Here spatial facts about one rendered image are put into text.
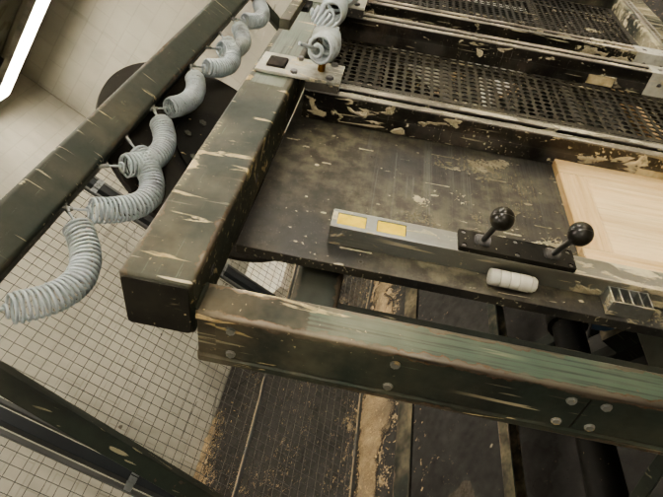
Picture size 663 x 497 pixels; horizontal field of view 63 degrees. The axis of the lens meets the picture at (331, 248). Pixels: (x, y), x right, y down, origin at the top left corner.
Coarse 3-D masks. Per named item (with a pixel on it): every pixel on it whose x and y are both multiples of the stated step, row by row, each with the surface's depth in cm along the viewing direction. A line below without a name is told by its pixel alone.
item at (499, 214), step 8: (496, 208) 82; (504, 208) 81; (496, 216) 81; (504, 216) 80; (512, 216) 80; (496, 224) 81; (504, 224) 80; (512, 224) 81; (488, 232) 87; (480, 240) 91; (488, 240) 91
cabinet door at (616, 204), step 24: (552, 168) 123; (576, 168) 121; (600, 168) 122; (576, 192) 113; (600, 192) 115; (624, 192) 116; (648, 192) 118; (576, 216) 107; (600, 216) 108; (624, 216) 109; (648, 216) 111; (600, 240) 102; (624, 240) 103; (648, 240) 104; (624, 264) 97; (648, 264) 98
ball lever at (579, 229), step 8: (576, 224) 81; (584, 224) 80; (568, 232) 81; (576, 232) 80; (584, 232) 80; (592, 232) 80; (568, 240) 82; (576, 240) 80; (584, 240) 80; (592, 240) 81; (544, 248) 92; (552, 248) 91; (560, 248) 87; (552, 256) 90; (560, 256) 91
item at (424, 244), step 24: (336, 216) 93; (360, 216) 94; (336, 240) 93; (360, 240) 92; (384, 240) 92; (408, 240) 91; (432, 240) 92; (456, 240) 93; (456, 264) 93; (480, 264) 92; (504, 264) 91; (528, 264) 90; (576, 264) 92; (600, 264) 93; (576, 288) 92; (600, 288) 91; (624, 288) 91; (648, 288) 90
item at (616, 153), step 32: (288, 64) 121; (320, 96) 122; (352, 96) 122; (384, 96) 124; (384, 128) 125; (416, 128) 123; (448, 128) 122; (480, 128) 121; (512, 128) 120; (544, 128) 123; (544, 160) 124; (576, 160) 123; (608, 160) 121; (640, 160) 120
